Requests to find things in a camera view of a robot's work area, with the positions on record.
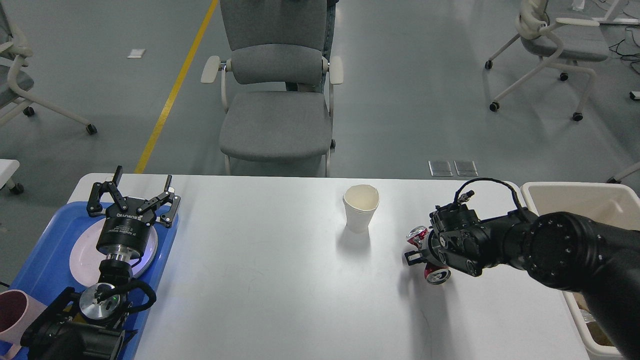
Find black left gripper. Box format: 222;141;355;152
87;165;181;259

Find white chair background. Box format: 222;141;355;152
484;0;610;122
0;6;98;135

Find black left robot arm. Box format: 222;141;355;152
14;166;181;360

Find white chair left background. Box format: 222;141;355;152
0;6;98;135

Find white paper cup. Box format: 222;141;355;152
342;184;380;234

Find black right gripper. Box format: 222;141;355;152
404;231;447;268

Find beige plastic bin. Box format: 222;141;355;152
521;181;640;360

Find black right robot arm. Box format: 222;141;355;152
404;186;640;360

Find white chair right background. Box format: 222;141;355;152
484;0;610;122

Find floor outlet plate left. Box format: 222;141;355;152
428;161;453;177

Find grey office chair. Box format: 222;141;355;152
200;0;344;176

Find pink mug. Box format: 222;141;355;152
0;289;48;360

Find floor outlet plate right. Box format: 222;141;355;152
454;161;479;178

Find floor outlet plate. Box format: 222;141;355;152
454;161;479;178
428;161;453;177

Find crushed red can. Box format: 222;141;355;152
406;225;451;285

